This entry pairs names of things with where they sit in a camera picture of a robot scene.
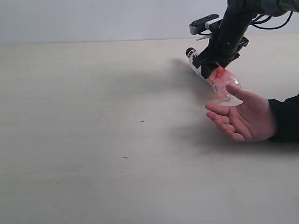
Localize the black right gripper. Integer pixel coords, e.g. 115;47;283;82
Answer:
192;16;249;79

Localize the pink peach soda bottle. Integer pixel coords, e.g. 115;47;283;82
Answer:
185;47;242;100

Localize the black sleeved forearm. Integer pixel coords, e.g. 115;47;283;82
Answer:
268;95;299;143

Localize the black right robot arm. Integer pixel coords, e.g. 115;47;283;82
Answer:
189;0;299;79

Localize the person's open hand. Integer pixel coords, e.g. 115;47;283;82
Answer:
206;85;277;142

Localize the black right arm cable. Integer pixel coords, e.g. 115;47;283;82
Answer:
251;10;294;30

